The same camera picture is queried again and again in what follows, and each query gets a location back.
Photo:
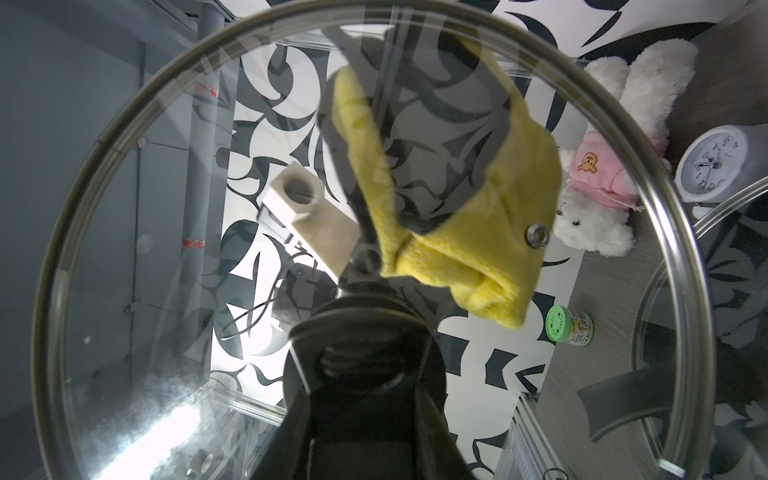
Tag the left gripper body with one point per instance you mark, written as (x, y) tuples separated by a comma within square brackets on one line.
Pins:
[(304, 290)]

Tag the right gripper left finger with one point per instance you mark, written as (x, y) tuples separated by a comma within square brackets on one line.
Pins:
[(288, 456)]

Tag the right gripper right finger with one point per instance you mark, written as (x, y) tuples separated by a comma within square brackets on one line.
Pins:
[(437, 456)]

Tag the small glass pan lid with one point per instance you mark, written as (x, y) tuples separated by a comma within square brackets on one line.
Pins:
[(125, 313)]

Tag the yellow cleaning cloth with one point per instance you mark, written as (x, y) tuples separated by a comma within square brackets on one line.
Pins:
[(445, 170)]

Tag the large glass pot lid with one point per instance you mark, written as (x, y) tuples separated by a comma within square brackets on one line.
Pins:
[(733, 243)]

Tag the green round container lid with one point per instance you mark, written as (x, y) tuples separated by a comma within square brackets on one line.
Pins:
[(567, 326)]

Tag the white teddy bear pink shirt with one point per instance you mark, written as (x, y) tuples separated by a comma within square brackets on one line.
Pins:
[(599, 194)]

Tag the small white alarm clock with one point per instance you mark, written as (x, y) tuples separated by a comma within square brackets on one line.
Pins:
[(722, 162)]

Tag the aluminium frame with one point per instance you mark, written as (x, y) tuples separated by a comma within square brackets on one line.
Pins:
[(493, 372)]

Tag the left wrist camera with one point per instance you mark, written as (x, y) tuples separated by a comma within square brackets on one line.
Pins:
[(295, 209)]

